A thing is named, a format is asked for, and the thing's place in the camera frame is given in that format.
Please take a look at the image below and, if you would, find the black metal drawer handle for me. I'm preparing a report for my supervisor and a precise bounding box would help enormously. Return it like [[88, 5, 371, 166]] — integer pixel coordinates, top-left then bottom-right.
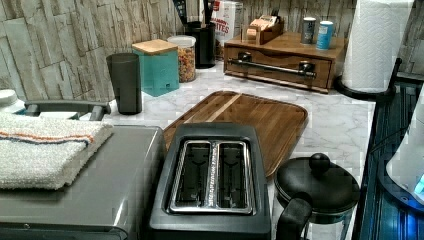
[[228, 52, 316, 78]]

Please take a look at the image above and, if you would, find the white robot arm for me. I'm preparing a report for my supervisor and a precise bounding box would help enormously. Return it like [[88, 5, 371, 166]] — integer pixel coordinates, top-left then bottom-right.
[[379, 91, 424, 213]]

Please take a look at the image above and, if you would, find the wooden drawer box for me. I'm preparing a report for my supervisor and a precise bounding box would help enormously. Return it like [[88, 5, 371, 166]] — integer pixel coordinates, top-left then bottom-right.
[[224, 32, 347, 93]]

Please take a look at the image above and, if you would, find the black two-slot toaster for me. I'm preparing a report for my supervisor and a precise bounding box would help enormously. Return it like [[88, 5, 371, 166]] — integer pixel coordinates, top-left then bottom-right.
[[147, 122, 271, 240]]

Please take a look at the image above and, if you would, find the wooden cutting board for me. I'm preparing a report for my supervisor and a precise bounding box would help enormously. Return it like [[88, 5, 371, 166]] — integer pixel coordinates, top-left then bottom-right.
[[164, 91, 308, 178]]

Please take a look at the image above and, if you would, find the teal canister with wooden lid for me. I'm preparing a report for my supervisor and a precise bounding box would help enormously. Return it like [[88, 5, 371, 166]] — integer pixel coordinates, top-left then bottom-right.
[[132, 39, 179, 97]]

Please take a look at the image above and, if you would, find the clear cereal jar white lid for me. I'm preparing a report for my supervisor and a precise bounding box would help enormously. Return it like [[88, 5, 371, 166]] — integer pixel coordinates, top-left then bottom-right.
[[167, 35, 196, 83]]

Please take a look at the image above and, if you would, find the black utensil holder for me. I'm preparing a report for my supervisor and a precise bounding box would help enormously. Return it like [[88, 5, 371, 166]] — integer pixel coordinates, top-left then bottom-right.
[[184, 21, 216, 69]]

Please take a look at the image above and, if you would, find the dark grey plastic cup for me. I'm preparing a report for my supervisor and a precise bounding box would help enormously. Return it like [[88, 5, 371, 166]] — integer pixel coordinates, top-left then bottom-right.
[[106, 53, 142, 115]]

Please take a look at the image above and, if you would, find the white cereal box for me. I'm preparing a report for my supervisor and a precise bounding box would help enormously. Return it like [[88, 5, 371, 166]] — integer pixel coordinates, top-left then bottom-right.
[[211, 0, 243, 46]]

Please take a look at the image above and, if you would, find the wooden spoon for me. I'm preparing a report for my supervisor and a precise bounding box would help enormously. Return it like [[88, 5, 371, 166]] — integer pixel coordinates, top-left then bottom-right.
[[200, 0, 208, 29]]

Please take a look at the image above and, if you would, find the wooden tea bag organizer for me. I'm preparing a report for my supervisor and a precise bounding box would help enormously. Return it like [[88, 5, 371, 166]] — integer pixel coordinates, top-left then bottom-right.
[[245, 15, 284, 45]]

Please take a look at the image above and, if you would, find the black lidded glass carafe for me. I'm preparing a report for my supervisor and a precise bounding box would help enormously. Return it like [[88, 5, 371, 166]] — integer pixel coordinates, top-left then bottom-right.
[[274, 153, 360, 240]]

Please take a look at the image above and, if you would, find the black paper towel holder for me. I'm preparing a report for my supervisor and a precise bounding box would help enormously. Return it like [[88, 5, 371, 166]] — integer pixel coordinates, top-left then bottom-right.
[[334, 58, 402, 102]]

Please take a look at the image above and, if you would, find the grey shaker can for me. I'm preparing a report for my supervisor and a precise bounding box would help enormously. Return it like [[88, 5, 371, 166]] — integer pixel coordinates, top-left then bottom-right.
[[301, 17, 316, 44]]

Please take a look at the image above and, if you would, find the blue shaker can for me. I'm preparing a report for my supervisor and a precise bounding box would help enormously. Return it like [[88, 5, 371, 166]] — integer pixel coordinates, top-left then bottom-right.
[[316, 21, 334, 50]]

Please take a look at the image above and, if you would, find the stainless toaster oven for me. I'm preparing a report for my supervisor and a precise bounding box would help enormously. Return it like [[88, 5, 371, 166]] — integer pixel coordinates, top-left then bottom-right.
[[0, 99, 166, 240]]

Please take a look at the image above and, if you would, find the white striped folded towel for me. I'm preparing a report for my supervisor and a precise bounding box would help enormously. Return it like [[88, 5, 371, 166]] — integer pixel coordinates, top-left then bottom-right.
[[0, 113, 113, 190]]

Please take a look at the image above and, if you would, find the white paper towel roll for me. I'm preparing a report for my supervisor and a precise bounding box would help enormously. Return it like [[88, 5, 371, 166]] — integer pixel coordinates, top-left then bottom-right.
[[342, 0, 414, 93]]

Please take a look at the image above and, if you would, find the blue white spray bottle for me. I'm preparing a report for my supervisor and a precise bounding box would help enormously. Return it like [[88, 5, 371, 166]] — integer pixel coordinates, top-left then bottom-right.
[[0, 89, 25, 114]]

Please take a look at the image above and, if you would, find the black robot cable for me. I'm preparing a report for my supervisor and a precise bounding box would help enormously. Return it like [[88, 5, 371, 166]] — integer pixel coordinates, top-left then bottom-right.
[[369, 126, 409, 155]]

